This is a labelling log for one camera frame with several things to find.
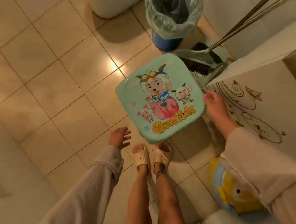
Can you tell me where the person's right hand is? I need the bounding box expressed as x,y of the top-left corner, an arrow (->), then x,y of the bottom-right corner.
203,89 -> 236,134

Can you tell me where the person's left hand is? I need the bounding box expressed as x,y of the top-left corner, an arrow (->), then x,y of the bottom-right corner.
107,126 -> 132,151

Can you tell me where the green cartoon print plastic stool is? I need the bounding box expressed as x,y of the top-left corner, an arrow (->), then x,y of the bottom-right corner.
113,51 -> 209,146

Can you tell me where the person's right forearm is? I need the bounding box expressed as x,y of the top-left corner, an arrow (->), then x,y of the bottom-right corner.
214,115 -> 296,224

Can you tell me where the person's left forearm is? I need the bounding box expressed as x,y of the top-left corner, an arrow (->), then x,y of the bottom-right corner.
22,144 -> 127,224

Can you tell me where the beige left slipper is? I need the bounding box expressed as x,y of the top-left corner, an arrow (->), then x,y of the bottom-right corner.
131,143 -> 152,174

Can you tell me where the beige slipper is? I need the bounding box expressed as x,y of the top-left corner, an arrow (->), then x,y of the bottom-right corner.
131,143 -> 152,174
152,141 -> 173,174

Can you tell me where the light green dustpan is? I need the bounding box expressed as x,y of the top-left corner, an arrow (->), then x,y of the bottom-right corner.
171,0 -> 296,90

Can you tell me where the beige right slipper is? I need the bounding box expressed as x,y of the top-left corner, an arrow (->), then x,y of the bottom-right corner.
152,141 -> 173,174

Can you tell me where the dark bristle broom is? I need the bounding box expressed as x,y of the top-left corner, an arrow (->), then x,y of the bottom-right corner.
181,0 -> 292,77

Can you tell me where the white cabinet with swirl ornament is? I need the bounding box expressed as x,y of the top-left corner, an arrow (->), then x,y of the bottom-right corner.
198,18 -> 296,173

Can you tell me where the person's left leg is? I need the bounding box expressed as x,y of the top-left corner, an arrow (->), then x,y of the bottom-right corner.
119,164 -> 155,224

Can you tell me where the person's leg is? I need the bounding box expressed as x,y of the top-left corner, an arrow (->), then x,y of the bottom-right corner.
119,164 -> 155,224
153,161 -> 186,224

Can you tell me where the blue trash bin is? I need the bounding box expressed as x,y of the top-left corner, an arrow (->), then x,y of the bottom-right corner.
151,27 -> 185,53

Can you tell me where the person's right leg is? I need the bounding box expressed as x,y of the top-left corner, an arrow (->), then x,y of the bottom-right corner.
153,161 -> 186,224

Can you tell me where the clear plastic bin liner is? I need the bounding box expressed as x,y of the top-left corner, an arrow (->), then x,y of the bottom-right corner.
145,0 -> 206,41

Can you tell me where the white round container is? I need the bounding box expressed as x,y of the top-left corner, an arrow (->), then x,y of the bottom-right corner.
89,0 -> 149,20

